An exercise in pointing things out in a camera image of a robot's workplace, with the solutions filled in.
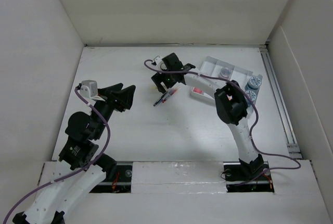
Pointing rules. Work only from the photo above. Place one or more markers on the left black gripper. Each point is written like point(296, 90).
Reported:
point(125, 96)

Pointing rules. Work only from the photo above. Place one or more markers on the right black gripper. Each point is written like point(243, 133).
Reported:
point(158, 77)

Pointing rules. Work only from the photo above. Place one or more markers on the pink capped marker tube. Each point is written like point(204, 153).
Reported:
point(198, 91)

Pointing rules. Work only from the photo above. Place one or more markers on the white compartment tray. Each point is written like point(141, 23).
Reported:
point(217, 68)

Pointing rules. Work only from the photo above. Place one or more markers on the clear paperclip jar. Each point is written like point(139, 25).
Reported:
point(225, 73)

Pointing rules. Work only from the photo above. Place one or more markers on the blue round jar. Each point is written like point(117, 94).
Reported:
point(252, 95)
point(254, 83)

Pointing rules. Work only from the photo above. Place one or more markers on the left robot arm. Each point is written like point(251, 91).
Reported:
point(82, 162)

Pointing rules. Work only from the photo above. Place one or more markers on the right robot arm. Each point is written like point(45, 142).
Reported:
point(230, 103)

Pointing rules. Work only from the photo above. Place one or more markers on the black gel pen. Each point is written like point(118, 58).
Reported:
point(159, 101)

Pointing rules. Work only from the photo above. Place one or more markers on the red gel pen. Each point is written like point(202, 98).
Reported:
point(170, 93)

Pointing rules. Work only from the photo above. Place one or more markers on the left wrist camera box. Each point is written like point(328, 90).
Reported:
point(88, 88)

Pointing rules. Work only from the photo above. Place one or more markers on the front mounting rail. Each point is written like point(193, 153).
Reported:
point(178, 177)

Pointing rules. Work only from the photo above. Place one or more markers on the aluminium rail right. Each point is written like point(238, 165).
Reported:
point(291, 141)

